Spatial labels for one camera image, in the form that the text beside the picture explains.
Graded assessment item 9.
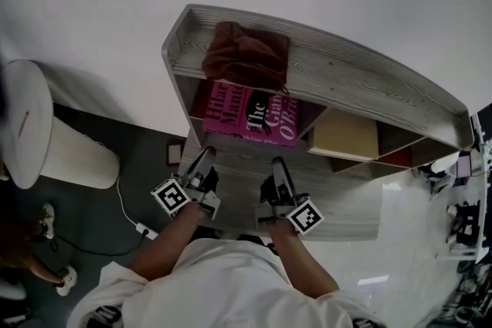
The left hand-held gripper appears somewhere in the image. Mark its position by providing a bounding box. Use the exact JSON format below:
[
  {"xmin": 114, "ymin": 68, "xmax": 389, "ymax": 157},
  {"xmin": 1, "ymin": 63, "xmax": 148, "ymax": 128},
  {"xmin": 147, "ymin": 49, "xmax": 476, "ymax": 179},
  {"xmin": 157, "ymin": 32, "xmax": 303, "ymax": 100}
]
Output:
[{"xmin": 150, "ymin": 145, "xmax": 222, "ymax": 220}]

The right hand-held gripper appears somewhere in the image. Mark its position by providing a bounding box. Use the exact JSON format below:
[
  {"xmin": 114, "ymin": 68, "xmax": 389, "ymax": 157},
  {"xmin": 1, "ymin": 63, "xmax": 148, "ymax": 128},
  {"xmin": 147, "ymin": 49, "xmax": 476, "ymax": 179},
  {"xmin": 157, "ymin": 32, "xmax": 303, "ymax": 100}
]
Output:
[{"xmin": 255, "ymin": 156, "xmax": 326, "ymax": 237}]

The pink book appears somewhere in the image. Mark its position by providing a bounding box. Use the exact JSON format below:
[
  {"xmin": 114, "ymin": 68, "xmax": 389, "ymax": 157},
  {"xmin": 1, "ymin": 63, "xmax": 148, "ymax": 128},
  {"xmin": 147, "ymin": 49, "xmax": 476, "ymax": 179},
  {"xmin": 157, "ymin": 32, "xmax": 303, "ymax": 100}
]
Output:
[{"xmin": 202, "ymin": 82, "xmax": 301, "ymax": 149}]

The beige book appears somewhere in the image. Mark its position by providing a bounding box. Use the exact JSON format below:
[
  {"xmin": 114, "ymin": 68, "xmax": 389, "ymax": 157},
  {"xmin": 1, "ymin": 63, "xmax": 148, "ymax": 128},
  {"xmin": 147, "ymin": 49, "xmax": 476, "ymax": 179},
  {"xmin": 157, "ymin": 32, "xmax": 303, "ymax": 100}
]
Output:
[{"xmin": 307, "ymin": 113, "xmax": 380, "ymax": 162}]

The person's left forearm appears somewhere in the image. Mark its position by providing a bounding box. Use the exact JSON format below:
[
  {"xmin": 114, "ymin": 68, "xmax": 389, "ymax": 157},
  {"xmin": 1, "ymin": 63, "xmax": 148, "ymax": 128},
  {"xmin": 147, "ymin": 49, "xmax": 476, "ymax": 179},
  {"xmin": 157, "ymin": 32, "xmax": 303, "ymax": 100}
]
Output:
[{"xmin": 126, "ymin": 203, "xmax": 207, "ymax": 281}]

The person's right forearm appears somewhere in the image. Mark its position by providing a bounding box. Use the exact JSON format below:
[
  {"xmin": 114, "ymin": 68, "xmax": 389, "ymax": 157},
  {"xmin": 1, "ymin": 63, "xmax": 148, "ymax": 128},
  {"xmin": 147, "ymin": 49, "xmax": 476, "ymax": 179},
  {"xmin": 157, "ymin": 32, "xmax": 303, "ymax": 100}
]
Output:
[{"xmin": 267, "ymin": 220, "xmax": 341, "ymax": 300}]

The grey wooden shelf unit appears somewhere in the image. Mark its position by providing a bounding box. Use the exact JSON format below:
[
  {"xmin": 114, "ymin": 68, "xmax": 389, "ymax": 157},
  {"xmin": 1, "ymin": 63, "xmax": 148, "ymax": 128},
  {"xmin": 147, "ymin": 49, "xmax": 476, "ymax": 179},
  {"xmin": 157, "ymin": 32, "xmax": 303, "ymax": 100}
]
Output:
[{"xmin": 161, "ymin": 3, "xmax": 474, "ymax": 243}]

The floor socket plate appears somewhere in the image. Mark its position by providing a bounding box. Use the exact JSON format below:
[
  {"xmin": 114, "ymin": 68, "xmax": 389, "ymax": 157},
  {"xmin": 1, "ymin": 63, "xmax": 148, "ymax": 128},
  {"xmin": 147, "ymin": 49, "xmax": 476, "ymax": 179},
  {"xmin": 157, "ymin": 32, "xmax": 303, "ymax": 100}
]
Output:
[{"xmin": 166, "ymin": 142, "xmax": 186, "ymax": 167}]

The white power adapter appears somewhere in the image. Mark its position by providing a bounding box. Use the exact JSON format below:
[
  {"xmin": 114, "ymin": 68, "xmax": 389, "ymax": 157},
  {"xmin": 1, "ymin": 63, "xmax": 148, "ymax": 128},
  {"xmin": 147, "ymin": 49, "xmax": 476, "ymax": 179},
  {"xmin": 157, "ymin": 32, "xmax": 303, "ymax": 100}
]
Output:
[{"xmin": 135, "ymin": 221, "xmax": 159, "ymax": 240}]

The brown cloth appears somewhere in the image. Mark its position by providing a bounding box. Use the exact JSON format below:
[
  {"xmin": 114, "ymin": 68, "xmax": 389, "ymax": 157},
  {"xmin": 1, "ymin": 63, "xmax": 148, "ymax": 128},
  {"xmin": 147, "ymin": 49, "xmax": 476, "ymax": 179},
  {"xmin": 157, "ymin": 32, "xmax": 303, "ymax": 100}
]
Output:
[{"xmin": 201, "ymin": 21, "xmax": 291, "ymax": 95}]

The person's white shirt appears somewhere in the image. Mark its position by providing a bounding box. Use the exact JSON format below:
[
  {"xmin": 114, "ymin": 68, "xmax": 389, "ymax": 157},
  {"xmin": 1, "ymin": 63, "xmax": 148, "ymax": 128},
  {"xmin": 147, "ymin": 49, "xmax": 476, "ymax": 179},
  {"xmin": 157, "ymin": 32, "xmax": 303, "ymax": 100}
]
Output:
[{"xmin": 67, "ymin": 237, "xmax": 385, "ymax": 328}]

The pink box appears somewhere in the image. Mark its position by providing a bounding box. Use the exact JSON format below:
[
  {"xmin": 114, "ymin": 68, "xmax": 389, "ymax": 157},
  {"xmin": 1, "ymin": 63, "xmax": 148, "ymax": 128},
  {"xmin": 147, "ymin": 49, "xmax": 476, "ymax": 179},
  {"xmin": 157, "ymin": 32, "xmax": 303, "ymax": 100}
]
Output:
[{"xmin": 455, "ymin": 155, "xmax": 472, "ymax": 178}]

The red pen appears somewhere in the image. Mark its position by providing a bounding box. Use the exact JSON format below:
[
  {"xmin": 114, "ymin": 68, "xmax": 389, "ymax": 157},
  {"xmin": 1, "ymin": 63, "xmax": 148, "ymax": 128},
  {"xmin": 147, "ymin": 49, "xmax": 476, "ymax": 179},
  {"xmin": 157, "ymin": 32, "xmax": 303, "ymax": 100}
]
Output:
[{"xmin": 17, "ymin": 111, "xmax": 31, "ymax": 137}]

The white cable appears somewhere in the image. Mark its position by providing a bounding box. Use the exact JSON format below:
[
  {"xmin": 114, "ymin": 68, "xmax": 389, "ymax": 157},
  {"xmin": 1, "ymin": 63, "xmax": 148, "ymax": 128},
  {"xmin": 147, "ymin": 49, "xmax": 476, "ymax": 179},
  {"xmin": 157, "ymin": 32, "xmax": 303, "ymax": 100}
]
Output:
[{"xmin": 114, "ymin": 172, "xmax": 140, "ymax": 228}]

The black cable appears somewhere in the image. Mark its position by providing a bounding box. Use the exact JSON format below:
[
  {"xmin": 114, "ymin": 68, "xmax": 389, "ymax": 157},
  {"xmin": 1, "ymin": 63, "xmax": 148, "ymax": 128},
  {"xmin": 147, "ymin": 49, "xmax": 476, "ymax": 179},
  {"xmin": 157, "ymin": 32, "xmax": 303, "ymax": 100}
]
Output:
[{"xmin": 52, "ymin": 233, "xmax": 149, "ymax": 257}]

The white round pedestal table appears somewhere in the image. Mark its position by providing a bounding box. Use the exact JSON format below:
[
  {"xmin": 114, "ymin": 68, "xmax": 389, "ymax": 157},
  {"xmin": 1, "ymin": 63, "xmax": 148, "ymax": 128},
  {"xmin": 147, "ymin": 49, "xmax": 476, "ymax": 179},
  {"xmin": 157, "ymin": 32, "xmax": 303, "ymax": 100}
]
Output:
[{"xmin": 0, "ymin": 59, "xmax": 121, "ymax": 190}]

